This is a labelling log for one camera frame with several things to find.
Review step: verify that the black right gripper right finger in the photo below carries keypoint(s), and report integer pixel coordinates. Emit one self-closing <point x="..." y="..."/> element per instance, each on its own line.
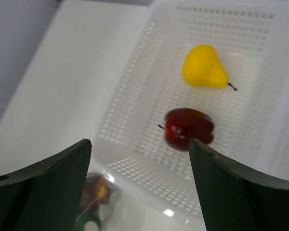
<point x="236" y="197"/>

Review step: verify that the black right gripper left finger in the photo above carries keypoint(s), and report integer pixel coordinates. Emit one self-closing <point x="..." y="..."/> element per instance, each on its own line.
<point x="45" y="196"/>

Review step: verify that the clear polka dot zip bag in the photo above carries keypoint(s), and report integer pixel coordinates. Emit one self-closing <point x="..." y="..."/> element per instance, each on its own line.
<point x="97" y="203"/>

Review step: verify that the red fake apple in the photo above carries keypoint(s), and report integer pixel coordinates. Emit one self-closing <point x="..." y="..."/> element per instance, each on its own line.
<point x="183" y="124"/>

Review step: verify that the yellow fake pear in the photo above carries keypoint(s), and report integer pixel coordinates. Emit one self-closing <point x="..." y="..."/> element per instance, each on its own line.
<point x="202" y="68"/>

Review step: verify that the white perforated plastic basket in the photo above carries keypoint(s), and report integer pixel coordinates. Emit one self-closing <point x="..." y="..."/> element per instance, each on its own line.
<point x="251" y="117"/>

